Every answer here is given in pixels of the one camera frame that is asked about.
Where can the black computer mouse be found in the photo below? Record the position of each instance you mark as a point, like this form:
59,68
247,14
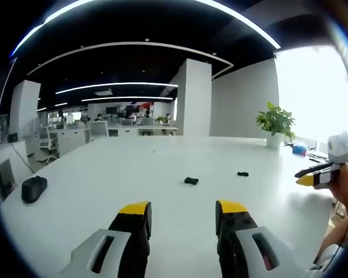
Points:
33,188

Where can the white mesh office chair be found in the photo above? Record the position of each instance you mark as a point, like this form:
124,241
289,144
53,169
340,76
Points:
47,142

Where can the green potted plant white pot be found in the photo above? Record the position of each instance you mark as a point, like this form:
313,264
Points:
275,121

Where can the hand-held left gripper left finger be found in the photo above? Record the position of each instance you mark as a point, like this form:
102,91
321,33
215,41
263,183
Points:
104,249

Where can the long ceiling light strip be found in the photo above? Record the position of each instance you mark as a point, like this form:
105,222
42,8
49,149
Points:
116,85

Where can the white office desk row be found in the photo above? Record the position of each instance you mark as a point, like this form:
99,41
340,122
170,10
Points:
142,131

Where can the blue box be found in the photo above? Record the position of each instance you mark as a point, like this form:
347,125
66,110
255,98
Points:
299,149

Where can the black plastic buckle part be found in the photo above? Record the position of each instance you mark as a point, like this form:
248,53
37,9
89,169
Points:
191,180
243,174

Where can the small green desk plant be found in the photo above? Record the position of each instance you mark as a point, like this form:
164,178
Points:
160,119

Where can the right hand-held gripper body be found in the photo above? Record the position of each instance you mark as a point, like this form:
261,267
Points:
338,147

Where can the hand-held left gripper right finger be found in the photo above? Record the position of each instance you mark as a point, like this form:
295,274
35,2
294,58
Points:
249,246

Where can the dark monitor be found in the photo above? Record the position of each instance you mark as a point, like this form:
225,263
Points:
4,178

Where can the person's right hand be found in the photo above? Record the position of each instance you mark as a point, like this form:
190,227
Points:
343,185

